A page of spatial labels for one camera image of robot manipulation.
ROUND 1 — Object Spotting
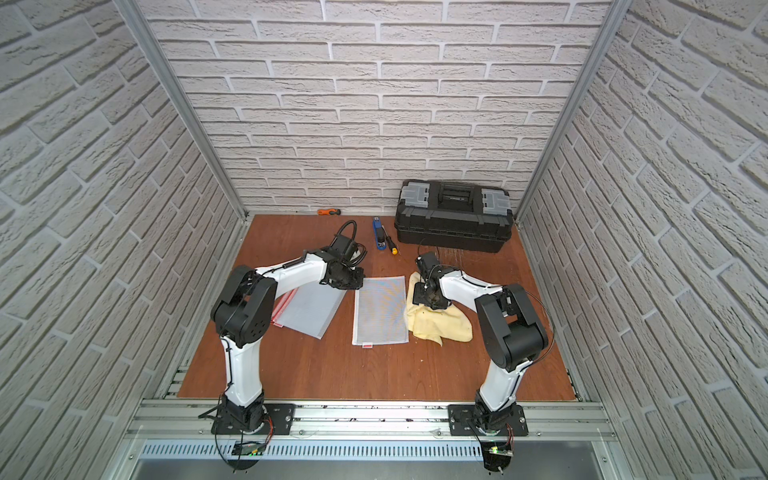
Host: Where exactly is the yellow cleaning cloth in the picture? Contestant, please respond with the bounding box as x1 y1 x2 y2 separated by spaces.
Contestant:
405 272 473 345

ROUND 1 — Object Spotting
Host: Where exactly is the white mesh document bag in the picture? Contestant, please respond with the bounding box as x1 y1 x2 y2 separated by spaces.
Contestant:
280 284 346 340
352 276 408 348

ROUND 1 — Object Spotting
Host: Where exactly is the red zipper mesh document bag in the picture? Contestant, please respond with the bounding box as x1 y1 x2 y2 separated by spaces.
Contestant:
271 289 298 328

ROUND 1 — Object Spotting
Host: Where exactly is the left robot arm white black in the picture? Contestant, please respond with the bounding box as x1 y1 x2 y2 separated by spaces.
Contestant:
211 251 365 435

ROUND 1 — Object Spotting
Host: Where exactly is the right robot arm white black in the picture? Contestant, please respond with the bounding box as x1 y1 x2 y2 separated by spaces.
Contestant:
406 265 554 436

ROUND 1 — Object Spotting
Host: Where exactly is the black yellow screwdriver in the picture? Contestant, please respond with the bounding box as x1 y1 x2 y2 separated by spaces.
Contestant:
385 235 398 255

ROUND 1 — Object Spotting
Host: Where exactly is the blue tool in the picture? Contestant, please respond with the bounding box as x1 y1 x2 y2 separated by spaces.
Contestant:
372 217 387 250

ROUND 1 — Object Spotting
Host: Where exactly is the black plastic toolbox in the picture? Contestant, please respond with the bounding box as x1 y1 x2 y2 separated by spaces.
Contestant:
394 179 514 253

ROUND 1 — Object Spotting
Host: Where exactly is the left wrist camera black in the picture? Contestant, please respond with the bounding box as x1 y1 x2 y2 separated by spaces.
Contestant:
327 235 367 267

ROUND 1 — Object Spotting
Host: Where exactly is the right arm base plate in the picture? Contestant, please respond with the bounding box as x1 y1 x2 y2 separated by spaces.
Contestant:
447 403 529 437

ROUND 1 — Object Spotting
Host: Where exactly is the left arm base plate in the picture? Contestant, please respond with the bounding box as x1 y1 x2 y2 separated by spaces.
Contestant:
211 401 296 435

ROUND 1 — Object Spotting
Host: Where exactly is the aluminium front rail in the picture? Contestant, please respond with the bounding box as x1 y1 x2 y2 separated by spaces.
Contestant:
126 399 618 441

